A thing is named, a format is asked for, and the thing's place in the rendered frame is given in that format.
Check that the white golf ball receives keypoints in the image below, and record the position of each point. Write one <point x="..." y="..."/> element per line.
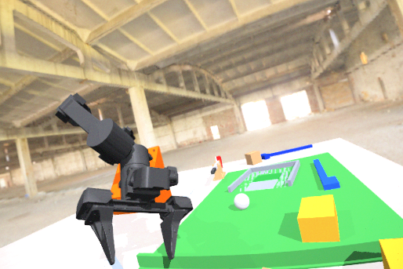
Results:
<point x="241" y="201"/>

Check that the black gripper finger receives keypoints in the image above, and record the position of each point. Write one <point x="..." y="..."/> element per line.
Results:
<point x="169" y="228"/>
<point x="100" y="220"/>

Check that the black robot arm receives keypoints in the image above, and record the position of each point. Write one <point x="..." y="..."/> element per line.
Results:
<point x="117" y="146"/>

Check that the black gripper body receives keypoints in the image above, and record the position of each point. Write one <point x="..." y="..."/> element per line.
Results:
<point x="137" y="202"/>

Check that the green flat mat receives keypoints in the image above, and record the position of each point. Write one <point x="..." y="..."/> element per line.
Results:
<point x="270" y="220"/>

